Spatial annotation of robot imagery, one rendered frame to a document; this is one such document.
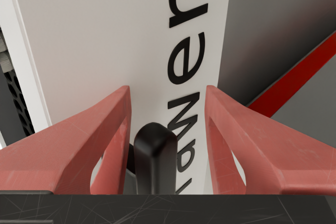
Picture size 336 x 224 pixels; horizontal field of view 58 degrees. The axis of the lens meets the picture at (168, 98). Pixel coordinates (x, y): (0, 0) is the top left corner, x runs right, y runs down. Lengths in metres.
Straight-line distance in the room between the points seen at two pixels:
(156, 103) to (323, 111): 0.28
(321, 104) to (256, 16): 0.13
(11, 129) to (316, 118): 0.31
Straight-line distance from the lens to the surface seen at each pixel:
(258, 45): 0.41
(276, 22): 0.43
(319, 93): 0.43
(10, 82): 0.25
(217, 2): 0.16
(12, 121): 0.19
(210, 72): 0.18
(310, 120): 0.38
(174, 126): 0.17
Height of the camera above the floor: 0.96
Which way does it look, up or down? 37 degrees down
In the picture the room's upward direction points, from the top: 122 degrees counter-clockwise
